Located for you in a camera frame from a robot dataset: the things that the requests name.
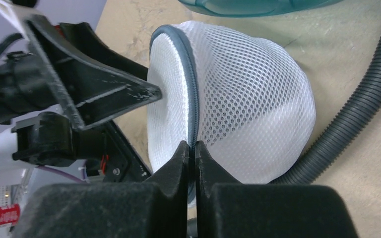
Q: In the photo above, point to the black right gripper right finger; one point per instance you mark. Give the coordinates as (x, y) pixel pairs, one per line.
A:
(227, 208)

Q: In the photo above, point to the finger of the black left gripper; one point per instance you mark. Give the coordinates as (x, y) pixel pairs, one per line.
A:
(83, 37)

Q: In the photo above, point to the teal plastic basin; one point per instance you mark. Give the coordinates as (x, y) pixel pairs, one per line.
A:
(252, 8)

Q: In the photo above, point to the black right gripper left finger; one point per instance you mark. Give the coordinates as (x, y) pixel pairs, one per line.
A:
(154, 208)

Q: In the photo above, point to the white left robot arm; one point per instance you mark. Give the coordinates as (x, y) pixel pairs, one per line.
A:
(41, 140)

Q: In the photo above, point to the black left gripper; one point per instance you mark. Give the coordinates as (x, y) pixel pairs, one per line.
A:
(90, 93)

